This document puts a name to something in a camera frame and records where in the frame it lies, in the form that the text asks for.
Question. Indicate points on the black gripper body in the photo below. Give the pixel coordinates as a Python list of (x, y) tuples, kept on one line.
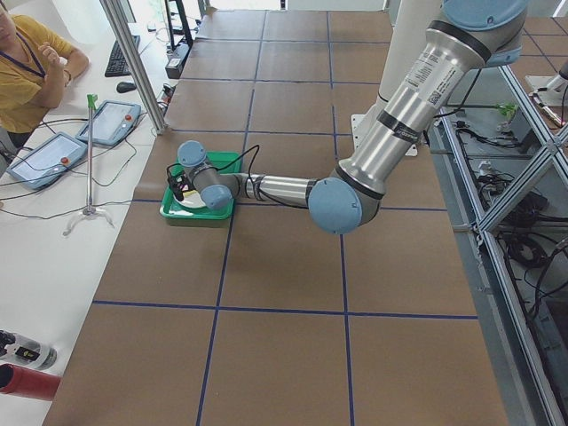
[(190, 188)]

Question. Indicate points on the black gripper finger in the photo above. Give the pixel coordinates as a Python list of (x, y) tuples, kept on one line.
[(178, 193), (172, 183)]

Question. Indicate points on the white round plate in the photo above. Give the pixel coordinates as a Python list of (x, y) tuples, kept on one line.
[(193, 201)]

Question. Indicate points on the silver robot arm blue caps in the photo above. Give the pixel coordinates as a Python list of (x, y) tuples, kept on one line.
[(464, 35)]

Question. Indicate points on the far teach pendant tablet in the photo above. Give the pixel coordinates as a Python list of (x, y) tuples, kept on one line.
[(111, 122)]

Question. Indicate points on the teach pendant tablet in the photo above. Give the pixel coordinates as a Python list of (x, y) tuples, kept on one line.
[(111, 122), (45, 164)]

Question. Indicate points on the black computer mouse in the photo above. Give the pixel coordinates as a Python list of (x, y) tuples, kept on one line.
[(124, 87)]

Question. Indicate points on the metal reacher grabber stick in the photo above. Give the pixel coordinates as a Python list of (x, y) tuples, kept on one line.
[(89, 211)]

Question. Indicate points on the black keyboard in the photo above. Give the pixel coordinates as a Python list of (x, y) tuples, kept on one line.
[(117, 64)]

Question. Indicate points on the near teach pendant tablet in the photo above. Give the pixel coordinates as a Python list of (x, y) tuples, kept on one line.
[(45, 164)]

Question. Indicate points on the person in yellow shirt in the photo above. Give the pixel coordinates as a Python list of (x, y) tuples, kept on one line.
[(37, 65)]

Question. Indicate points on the clear water bottle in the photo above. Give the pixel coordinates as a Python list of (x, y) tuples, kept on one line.
[(26, 352)]

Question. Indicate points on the red bottle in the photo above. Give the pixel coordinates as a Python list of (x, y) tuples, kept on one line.
[(28, 383)]

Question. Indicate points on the aluminium frame post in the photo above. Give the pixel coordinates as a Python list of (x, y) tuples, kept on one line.
[(118, 22)]

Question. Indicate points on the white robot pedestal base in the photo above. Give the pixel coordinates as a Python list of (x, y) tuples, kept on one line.
[(405, 43)]

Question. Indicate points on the aluminium side frame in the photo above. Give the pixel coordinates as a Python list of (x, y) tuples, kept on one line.
[(500, 146)]

